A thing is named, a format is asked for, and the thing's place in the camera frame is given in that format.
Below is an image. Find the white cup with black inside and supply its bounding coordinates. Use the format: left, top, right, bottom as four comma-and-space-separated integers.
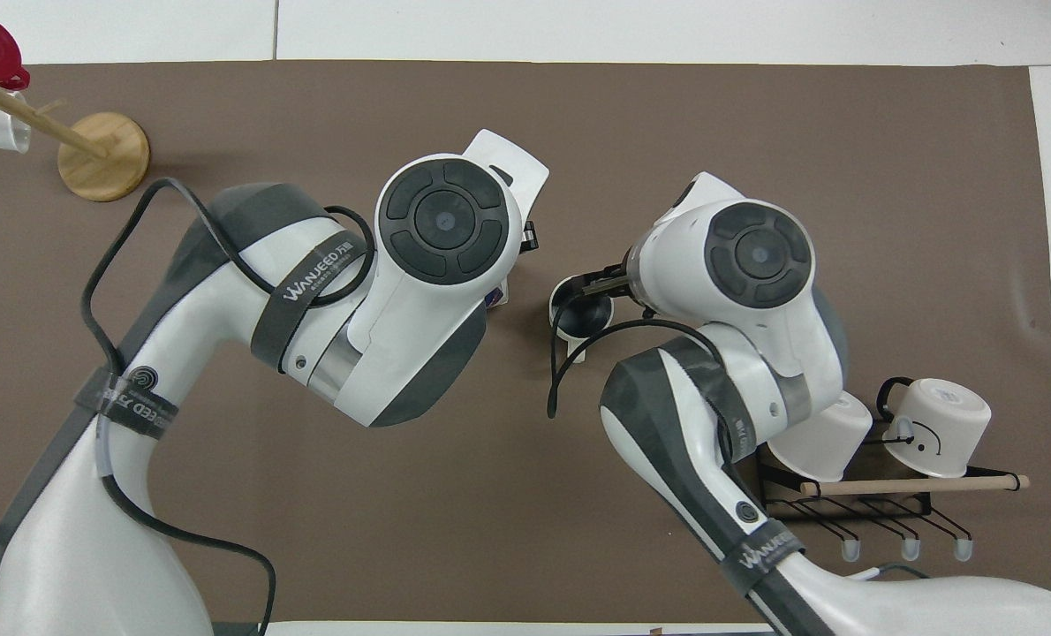
549, 275, 616, 343

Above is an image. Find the white cup with face print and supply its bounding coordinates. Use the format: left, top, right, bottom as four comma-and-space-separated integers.
876, 377, 993, 480

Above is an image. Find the wooden mug tree stand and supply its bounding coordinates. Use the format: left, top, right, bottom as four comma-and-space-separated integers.
0, 84, 151, 203

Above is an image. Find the black cable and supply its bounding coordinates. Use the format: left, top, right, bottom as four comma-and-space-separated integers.
546, 297, 740, 462
80, 177, 377, 636

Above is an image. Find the black wire cup rack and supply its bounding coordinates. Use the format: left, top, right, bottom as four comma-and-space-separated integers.
754, 422, 1031, 563

